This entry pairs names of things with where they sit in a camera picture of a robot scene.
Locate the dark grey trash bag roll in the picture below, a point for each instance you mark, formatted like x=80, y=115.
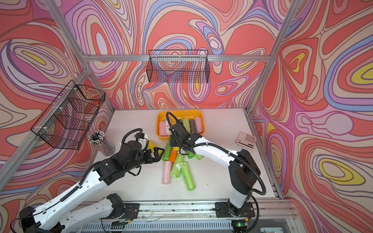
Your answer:
x=192, y=124

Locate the pink calculator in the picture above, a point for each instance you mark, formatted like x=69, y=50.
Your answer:
x=246, y=140

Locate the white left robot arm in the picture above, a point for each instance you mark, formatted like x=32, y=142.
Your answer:
x=58, y=215

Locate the metal base rail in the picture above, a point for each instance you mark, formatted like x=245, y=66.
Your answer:
x=170, y=216

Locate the pink labelled trash bag roll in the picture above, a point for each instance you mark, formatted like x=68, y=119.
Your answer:
x=162, y=129

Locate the orange trash bag roll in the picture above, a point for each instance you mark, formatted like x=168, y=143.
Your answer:
x=173, y=156

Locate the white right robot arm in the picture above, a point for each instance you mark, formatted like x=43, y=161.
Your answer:
x=243, y=170

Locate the white blue-capped roll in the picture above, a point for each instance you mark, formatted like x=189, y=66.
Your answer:
x=167, y=127

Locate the black wire basket on back wall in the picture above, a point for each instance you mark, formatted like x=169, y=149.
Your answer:
x=178, y=66

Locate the black wire basket on wall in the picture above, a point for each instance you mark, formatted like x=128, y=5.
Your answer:
x=66, y=123
x=178, y=66

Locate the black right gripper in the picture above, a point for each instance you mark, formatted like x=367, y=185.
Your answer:
x=172, y=141

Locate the pencil holder cup with pencils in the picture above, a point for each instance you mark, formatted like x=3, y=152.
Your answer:
x=99, y=139

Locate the black wire basket on left wall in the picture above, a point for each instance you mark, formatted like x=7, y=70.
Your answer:
x=66, y=123

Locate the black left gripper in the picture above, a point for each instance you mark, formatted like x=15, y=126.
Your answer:
x=157, y=158

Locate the large green trash bag roll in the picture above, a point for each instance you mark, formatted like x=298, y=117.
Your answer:
x=187, y=176

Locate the yellow roll upper left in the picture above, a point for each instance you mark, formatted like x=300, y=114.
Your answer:
x=152, y=146

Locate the light green trash bag roll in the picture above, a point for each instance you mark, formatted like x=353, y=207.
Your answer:
x=187, y=125

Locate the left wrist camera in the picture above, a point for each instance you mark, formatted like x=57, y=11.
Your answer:
x=143, y=140

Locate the light green roll upper right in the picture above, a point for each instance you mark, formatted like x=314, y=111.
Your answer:
x=199, y=157

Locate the green roll beside orange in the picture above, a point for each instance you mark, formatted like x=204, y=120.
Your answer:
x=167, y=152

